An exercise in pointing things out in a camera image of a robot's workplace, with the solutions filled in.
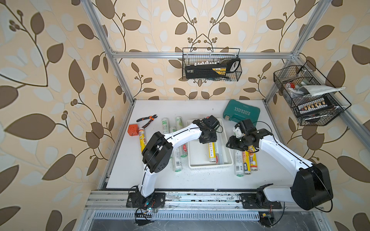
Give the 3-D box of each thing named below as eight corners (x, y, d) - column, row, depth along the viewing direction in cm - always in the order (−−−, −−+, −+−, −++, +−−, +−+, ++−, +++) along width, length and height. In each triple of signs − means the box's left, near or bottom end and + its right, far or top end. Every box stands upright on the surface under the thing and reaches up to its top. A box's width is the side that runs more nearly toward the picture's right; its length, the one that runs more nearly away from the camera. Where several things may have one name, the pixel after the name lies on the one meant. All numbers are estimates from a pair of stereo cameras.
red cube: (129, 136, 102) (126, 132, 97) (131, 128, 106) (129, 124, 102) (138, 136, 102) (136, 132, 97) (140, 128, 106) (138, 124, 102)
